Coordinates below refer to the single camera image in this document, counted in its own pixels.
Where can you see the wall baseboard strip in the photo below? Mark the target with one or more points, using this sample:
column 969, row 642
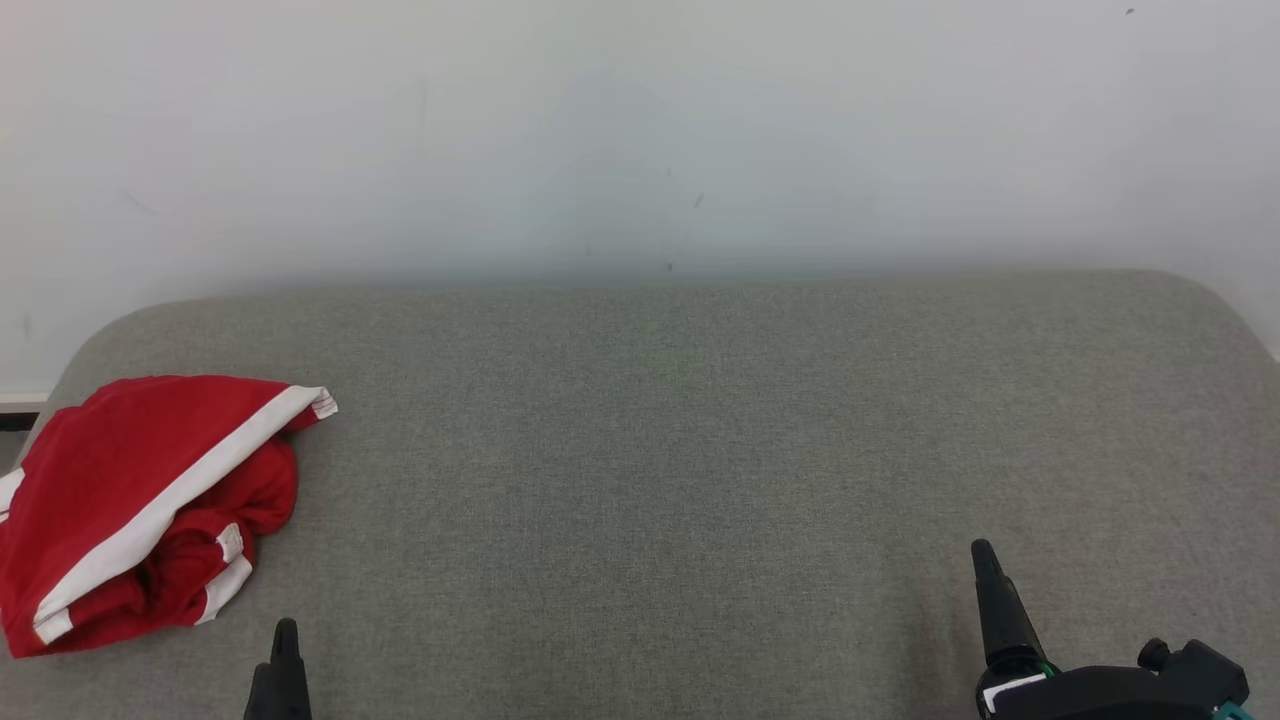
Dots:
column 20, row 410

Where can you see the red shorts with white stripe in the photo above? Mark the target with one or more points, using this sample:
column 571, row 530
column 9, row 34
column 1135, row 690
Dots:
column 120, row 450

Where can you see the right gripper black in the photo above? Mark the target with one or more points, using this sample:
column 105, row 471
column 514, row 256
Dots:
column 1090, row 695

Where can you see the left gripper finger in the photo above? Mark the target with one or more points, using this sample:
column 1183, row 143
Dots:
column 289, row 670
column 259, row 695

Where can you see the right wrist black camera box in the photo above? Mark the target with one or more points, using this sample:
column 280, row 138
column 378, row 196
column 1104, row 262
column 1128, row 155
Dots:
column 1205, row 670

